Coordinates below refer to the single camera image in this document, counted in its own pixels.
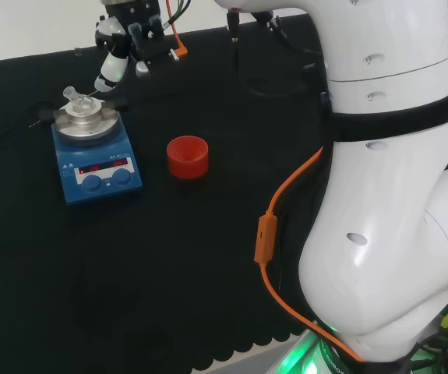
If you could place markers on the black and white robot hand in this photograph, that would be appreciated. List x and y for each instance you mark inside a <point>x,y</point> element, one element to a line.
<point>114,66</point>

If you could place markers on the heater with blue base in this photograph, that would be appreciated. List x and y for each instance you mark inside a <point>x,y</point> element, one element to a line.
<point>91,195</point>

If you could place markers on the thin metal probe rod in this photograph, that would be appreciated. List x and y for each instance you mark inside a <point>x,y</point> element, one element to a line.
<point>93,93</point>

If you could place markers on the grey tape piece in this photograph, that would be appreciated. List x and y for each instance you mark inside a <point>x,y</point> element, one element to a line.
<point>77,52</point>

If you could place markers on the clear round-bottom glass flask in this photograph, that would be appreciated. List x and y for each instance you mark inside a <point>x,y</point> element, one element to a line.
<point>81,105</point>

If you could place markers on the red ribbed plastic cup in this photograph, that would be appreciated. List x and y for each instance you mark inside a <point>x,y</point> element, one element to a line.
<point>188,159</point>

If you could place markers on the black bench cloth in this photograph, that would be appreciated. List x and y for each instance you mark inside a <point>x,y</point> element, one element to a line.
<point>149,272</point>

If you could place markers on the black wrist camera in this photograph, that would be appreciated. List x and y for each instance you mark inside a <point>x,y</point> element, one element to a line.
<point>151,46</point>

